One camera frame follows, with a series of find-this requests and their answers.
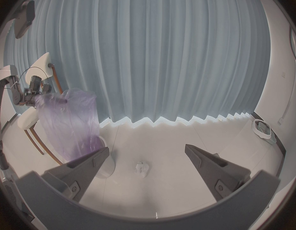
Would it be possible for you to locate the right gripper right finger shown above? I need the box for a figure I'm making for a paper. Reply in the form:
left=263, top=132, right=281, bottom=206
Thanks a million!
left=185, top=144, right=251, bottom=203

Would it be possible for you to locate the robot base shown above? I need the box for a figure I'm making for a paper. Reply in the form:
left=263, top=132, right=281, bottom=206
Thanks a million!
left=0, top=167, right=36, bottom=225

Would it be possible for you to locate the crumpled white paper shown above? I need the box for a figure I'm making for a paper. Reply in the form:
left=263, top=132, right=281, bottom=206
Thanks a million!
left=135, top=162, right=149, bottom=178

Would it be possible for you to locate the white rimmed green basin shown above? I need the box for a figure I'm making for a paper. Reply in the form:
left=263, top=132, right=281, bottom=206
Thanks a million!
left=252, top=119, right=278, bottom=146

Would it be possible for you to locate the white cushioned wooden chair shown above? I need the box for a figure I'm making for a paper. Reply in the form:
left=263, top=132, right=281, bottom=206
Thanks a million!
left=17, top=52, right=65, bottom=165

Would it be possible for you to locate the white trash bin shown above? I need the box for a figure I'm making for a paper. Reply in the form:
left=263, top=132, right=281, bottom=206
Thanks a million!
left=94, top=136, right=116, bottom=179

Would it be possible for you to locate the pale blue curtain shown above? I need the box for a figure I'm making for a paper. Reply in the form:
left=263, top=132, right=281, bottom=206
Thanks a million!
left=3, top=0, right=270, bottom=129

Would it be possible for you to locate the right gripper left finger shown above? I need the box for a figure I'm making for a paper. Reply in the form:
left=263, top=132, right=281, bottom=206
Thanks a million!
left=41, top=147, right=110, bottom=203

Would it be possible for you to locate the purple plastic bag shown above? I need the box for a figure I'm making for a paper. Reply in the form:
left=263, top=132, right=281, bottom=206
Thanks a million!
left=34, top=88, right=103, bottom=163

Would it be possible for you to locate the black cable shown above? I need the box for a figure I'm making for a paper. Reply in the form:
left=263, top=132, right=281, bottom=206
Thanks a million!
left=19, top=67, right=53, bottom=81

